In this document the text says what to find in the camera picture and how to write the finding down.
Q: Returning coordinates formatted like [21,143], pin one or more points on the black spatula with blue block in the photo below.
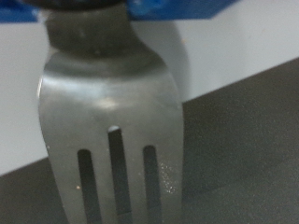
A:
[109,102]

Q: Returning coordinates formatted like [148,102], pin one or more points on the silver toaster oven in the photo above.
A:
[233,46]

